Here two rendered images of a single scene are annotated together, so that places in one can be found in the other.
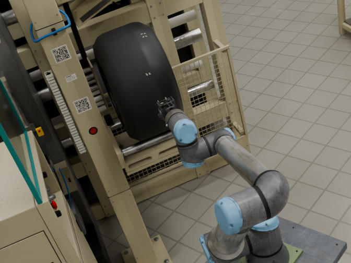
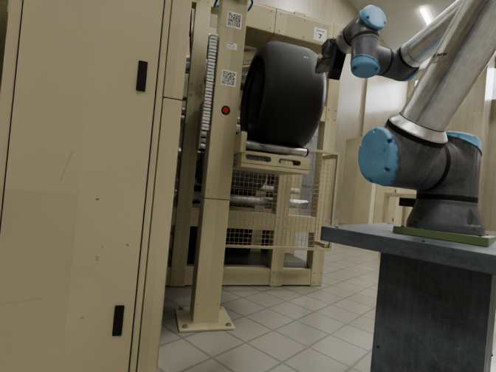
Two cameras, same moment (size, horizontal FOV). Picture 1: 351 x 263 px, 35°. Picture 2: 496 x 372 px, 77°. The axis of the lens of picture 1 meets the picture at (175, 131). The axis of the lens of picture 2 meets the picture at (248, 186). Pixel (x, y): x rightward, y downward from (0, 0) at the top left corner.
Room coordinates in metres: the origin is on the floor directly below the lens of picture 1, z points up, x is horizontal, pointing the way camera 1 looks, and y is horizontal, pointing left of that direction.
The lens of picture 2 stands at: (0.81, 0.45, 0.69)
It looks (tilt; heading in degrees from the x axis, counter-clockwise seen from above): 0 degrees down; 352
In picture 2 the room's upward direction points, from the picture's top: 5 degrees clockwise
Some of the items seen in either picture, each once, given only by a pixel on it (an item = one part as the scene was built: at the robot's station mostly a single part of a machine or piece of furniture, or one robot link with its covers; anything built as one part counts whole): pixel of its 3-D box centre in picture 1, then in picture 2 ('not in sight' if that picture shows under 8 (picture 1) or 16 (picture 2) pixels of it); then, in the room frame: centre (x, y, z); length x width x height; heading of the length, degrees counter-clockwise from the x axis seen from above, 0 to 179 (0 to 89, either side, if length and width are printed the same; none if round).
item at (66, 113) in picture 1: (67, 113); (209, 83); (2.36, 0.49, 1.19); 0.05 x 0.04 x 0.48; 10
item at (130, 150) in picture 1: (152, 141); (275, 147); (2.33, 0.13, 0.90); 0.35 x 0.05 x 0.05; 100
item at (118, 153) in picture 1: (113, 141); (233, 146); (2.44, 0.33, 0.90); 0.40 x 0.03 x 0.10; 10
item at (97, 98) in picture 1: (82, 90); (214, 128); (2.81, 0.44, 1.05); 0.20 x 0.15 x 0.30; 100
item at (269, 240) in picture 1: (259, 228); (446, 165); (1.62, -0.22, 0.80); 0.17 x 0.15 x 0.18; 99
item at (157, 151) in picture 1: (154, 151); (273, 161); (2.33, 0.14, 0.83); 0.36 x 0.09 x 0.06; 100
